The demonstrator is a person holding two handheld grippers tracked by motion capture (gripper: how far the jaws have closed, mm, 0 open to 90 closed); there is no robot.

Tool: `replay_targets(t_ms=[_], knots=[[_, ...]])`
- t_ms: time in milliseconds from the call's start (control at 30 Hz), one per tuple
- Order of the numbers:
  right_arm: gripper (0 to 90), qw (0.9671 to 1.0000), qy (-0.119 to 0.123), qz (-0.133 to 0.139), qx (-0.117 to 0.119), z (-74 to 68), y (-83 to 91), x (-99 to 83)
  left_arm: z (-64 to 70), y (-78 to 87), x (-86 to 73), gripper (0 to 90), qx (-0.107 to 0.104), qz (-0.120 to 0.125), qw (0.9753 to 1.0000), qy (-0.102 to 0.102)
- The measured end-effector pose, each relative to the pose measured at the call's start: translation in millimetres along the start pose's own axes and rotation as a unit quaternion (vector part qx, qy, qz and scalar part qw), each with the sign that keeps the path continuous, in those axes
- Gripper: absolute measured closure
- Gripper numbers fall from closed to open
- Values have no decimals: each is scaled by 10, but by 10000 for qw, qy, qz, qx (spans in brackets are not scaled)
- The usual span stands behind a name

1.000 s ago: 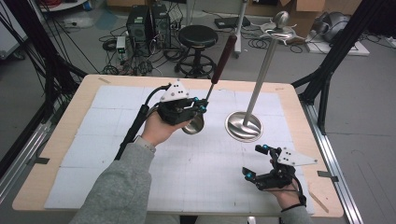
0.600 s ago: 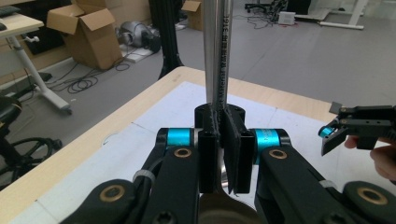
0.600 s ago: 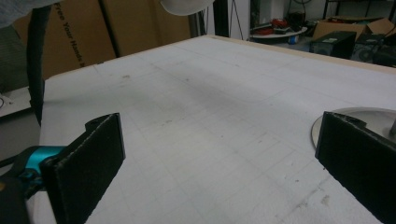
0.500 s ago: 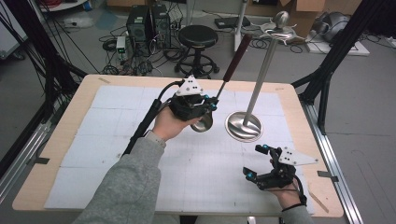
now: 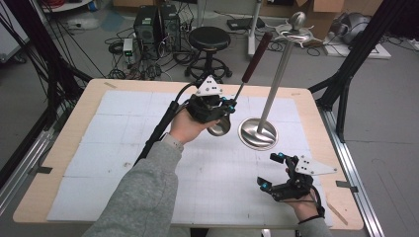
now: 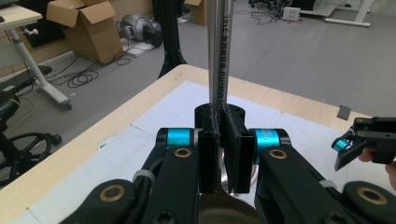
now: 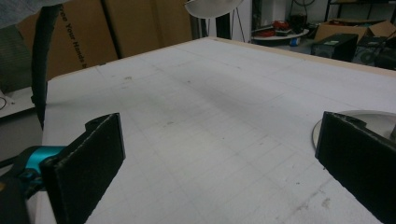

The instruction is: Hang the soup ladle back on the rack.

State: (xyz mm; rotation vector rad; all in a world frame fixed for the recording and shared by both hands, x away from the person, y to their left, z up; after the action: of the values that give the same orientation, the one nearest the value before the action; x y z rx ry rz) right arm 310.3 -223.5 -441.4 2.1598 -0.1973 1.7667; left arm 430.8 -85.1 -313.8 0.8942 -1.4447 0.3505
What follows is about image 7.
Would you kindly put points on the open cardboard box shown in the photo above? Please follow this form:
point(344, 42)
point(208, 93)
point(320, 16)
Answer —
point(345, 28)

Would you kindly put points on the red tool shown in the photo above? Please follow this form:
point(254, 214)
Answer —
point(281, 25)

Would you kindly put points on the printed brown cardboard sheet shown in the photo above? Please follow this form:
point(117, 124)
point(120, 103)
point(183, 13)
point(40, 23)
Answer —
point(84, 37)

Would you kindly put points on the white round platform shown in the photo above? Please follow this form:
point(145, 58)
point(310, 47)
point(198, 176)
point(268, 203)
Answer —
point(280, 35)

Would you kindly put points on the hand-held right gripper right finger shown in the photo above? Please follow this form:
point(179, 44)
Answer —
point(358, 158)

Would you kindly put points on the black pillar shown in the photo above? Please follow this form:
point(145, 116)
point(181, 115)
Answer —
point(223, 26)

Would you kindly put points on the dark green cloth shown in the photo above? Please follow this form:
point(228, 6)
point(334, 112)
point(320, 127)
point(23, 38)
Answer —
point(14, 59)

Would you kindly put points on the black computer case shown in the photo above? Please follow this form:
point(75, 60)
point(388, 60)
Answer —
point(337, 46)

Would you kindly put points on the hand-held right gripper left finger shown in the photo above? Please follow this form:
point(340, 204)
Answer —
point(84, 168)

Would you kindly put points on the black speaker box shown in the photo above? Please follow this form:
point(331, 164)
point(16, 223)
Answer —
point(375, 54)

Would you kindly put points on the plain brown cardboard sheet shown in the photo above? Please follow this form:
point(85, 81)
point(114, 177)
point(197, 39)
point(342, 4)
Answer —
point(146, 25)

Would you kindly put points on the silver metal plate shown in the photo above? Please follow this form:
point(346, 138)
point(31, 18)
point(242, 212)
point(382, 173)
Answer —
point(373, 121)

